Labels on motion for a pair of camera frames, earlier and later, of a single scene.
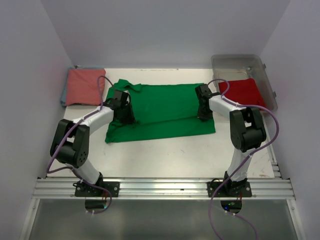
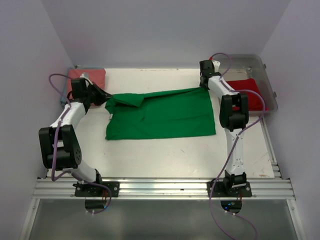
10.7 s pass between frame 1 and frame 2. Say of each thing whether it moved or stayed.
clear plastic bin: stayed
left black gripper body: moved
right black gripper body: moved
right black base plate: stayed
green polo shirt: moved
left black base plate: stayed
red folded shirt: stayed
